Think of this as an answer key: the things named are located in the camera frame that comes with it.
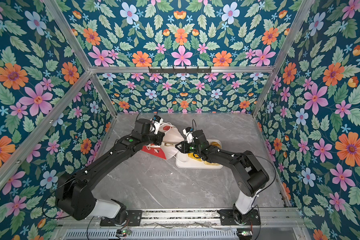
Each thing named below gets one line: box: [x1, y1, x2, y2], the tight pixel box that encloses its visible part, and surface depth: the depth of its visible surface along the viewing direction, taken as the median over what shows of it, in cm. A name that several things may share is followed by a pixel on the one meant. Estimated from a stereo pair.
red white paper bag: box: [141, 122, 185, 160], surface depth 92 cm
